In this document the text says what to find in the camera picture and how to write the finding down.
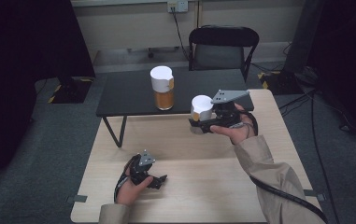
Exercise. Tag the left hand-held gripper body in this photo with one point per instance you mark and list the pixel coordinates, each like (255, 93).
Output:
(141, 169)

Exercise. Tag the black low table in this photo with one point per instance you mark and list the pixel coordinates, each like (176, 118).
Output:
(129, 93)

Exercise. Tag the black curtain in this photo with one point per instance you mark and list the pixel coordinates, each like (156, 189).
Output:
(20, 77)
(347, 56)

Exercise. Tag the person's left hand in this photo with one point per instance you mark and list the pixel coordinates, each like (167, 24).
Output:
(129, 193)

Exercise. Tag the white wall socket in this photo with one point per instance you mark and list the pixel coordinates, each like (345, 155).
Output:
(178, 5)

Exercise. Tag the orange cup with white lid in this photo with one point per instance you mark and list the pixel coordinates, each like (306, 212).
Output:
(162, 88)

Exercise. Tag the frosted glass cup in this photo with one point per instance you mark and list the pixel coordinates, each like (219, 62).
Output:
(201, 107)

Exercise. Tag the black folding chair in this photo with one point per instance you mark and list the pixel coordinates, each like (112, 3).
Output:
(222, 37)

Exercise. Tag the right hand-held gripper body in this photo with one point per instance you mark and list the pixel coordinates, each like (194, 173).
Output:
(225, 112)

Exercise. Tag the person's right hand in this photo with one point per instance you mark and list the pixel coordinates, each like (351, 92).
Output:
(242, 130)

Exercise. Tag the grey tape strip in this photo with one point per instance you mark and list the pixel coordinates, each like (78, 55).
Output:
(315, 195)
(77, 198)

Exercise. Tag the stand base with striped tape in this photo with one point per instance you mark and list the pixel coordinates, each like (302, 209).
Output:
(73, 90)
(275, 82)

